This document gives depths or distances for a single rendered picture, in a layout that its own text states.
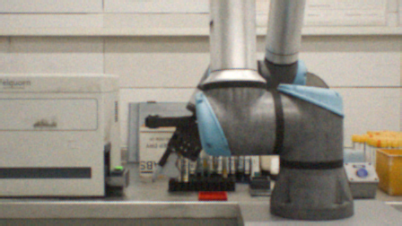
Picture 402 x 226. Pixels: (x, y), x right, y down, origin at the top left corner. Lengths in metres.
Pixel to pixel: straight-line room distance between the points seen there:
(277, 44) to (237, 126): 0.31
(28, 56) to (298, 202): 1.31
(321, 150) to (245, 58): 0.21
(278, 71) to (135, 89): 0.84
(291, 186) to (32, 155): 0.67
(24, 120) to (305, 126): 0.71
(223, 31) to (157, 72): 1.00
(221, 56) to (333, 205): 0.32
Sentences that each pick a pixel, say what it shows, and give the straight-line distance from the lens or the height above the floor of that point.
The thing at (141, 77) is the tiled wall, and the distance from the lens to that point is 1.98.
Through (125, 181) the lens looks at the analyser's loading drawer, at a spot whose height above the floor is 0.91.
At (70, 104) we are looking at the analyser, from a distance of 1.37.
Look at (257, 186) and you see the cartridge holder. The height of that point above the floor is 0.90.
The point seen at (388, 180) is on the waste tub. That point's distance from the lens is 1.46.
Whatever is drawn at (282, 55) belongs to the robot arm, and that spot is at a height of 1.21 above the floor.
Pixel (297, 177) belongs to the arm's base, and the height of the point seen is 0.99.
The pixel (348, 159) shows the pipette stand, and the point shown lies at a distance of 1.50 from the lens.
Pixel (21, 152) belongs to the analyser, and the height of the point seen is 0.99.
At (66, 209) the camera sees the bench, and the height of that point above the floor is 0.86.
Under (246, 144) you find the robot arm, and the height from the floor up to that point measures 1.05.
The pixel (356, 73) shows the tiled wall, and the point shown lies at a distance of 2.04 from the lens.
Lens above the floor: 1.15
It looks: 3 degrees down
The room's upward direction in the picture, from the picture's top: straight up
